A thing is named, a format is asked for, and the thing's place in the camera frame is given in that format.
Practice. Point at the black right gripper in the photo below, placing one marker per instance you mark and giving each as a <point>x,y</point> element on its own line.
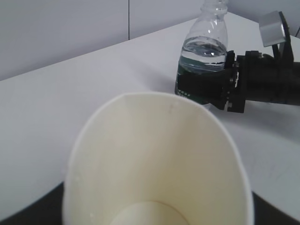
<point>228,85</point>

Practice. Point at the clear green-label water bottle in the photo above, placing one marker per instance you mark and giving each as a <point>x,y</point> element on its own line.
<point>205,47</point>

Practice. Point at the white paper cup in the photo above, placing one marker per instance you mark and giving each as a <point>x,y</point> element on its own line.
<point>155,159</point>

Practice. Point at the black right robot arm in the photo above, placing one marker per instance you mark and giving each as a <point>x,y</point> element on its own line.
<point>253,76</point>

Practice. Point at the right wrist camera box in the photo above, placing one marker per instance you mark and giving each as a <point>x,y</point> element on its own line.
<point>272,28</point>

